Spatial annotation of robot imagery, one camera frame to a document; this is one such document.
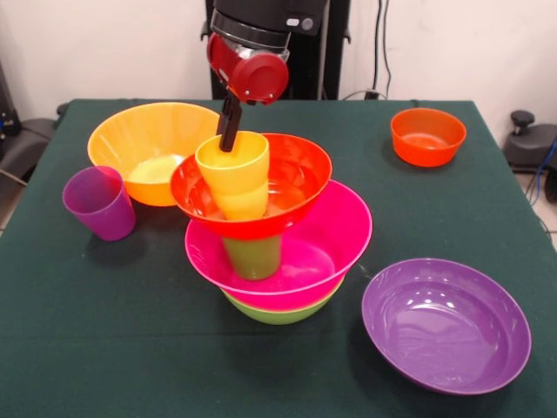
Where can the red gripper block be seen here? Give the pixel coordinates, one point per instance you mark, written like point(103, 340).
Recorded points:
point(257, 76)

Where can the yellow cup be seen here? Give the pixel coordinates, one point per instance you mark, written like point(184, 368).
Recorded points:
point(239, 183)

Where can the large red shallow bowl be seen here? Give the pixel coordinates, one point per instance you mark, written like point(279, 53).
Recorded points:
point(300, 174)

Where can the green cup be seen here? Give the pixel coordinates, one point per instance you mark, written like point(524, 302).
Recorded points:
point(254, 259)

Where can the large pink bowl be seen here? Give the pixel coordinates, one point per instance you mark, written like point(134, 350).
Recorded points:
point(339, 235)

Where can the large orange bowl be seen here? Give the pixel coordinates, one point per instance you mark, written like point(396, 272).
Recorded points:
point(139, 130)

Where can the purple cup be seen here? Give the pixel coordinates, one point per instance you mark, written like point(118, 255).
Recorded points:
point(102, 209)

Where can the green bowl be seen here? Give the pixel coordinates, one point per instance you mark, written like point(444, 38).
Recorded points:
point(278, 315)

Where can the black floor base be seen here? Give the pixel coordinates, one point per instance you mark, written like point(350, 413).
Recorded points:
point(26, 143)
point(531, 148)

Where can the small red bowl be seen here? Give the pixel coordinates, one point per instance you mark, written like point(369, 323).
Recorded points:
point(428, 139)

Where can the dark green tablecloth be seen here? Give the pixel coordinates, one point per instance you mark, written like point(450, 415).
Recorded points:
point(261, 370)

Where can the large purple shallow bowl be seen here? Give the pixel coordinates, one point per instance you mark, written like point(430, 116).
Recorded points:
point(444, 326)

